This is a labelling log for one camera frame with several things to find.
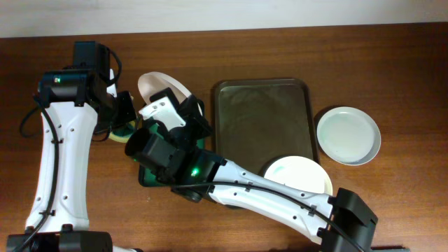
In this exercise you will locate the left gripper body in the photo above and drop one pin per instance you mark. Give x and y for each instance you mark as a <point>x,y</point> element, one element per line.
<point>122,110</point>

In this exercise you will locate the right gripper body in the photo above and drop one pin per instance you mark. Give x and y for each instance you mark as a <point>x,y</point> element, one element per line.
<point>197,127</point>

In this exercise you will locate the pink-white plate with stain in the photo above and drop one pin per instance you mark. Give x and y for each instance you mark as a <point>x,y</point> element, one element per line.
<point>151,83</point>

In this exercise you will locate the green yellow sponge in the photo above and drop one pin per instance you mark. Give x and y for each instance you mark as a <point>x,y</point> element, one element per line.
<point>122,134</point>

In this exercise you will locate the white plate with green stain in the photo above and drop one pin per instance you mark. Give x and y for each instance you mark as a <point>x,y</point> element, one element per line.
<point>300,173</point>

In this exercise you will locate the grey plate with green stain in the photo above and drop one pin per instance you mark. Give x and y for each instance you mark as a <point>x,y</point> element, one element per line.
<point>348,136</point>

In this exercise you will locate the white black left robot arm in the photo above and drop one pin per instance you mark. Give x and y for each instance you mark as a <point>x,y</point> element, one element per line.
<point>76,103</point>

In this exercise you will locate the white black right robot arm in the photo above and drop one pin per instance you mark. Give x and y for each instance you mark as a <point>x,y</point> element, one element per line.
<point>340,223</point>

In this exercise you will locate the large brown tray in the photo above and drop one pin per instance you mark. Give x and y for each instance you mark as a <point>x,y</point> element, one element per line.
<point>258,121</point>

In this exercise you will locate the small green tray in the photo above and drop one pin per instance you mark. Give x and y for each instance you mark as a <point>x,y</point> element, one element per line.
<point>161,162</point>

